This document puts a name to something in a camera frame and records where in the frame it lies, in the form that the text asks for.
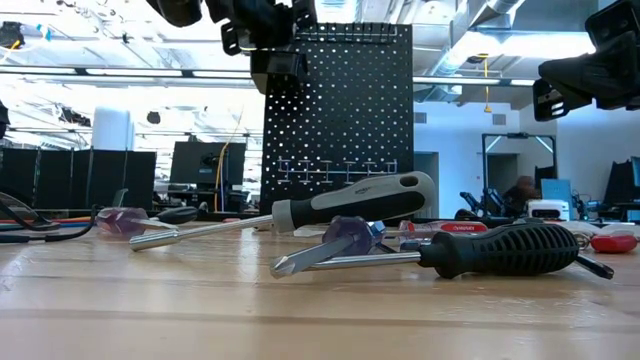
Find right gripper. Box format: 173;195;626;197
532;27;640;123

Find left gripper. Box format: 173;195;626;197
204;0;319;57

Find red handled pliers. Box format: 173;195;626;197
579;232;640;255

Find grey black nut driver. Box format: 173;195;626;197
128;170;437;253

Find black ribbed handle screwdriver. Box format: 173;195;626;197
304;222;582;280

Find red clear handled screwdriver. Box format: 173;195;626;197
398;219;490;238
94;206;180;240

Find blue clear handled screwdriver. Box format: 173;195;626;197
269;214;387;280

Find black pegboard bin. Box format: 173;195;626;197
249;49;310;96

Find black angled monitor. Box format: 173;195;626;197
602;156;640;222

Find black metal pegboard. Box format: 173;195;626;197
259;22;415;217

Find light blue box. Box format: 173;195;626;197
541;178;573;201

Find person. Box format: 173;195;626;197
501;174;540;217

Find white box device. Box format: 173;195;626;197
527;198;571;222

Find black computer monitor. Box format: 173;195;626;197
169;141;248;187

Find white cylindrical column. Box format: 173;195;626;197
91;105;136;152

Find grey door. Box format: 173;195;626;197
413;152;440;219

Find black partition panels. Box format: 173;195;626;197
0;146;158;210

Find wire screwdriver holder rack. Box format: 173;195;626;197
294;22;400;45

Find yellow ceiling cord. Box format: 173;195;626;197
480;53;495;114

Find silver ceiling duct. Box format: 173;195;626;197
414;0;526;104

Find black background station frame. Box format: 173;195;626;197
481;132;559;217

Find yellow hanging cable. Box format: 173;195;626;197
213;107;245;212

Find wire hook rail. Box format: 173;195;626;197
276;157;400;185

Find slim black handled screwdriver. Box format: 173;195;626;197
152;204;201;226

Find coloured wire bundle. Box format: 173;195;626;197
0;215;97;232

